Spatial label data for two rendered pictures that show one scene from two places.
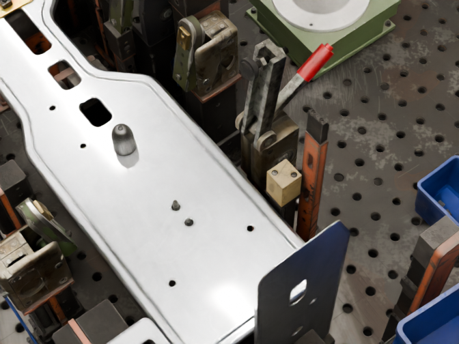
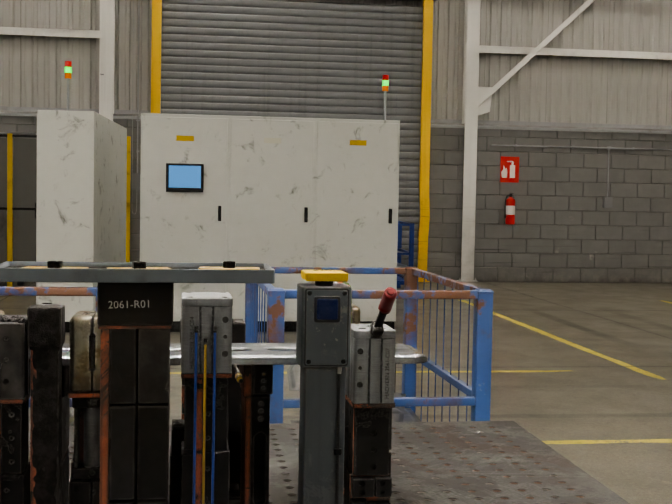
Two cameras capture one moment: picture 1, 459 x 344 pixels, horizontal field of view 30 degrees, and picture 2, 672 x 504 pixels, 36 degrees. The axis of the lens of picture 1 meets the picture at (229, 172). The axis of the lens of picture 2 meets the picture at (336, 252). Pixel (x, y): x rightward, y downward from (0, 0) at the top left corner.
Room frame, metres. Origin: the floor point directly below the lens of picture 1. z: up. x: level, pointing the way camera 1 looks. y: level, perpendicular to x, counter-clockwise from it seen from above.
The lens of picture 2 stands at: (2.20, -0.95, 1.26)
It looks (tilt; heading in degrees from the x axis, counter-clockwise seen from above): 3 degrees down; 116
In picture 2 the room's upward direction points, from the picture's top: 1 degrees clockwise
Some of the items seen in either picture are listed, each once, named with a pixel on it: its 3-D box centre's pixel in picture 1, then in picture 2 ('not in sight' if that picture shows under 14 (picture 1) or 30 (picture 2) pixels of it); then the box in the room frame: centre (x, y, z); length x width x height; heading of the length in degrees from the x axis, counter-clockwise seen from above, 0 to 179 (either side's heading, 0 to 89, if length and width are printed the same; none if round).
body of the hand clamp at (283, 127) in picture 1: (268, 186); not in sight; (0.65, -0.06, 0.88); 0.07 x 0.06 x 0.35; 125
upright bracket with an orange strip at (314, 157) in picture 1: (307, 213); not in sight; (0.56, -0.11, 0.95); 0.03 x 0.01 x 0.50; 35
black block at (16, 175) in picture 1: (23, 227); not in sight; (0.62, 0.33, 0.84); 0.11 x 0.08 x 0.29; 125
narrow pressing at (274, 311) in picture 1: (298, 309); not in sight; (0.33, -0.07, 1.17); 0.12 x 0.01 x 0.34; 125
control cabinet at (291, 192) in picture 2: not in sight; (269, 200); (-2.76, 7.59, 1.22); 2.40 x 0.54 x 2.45; 35
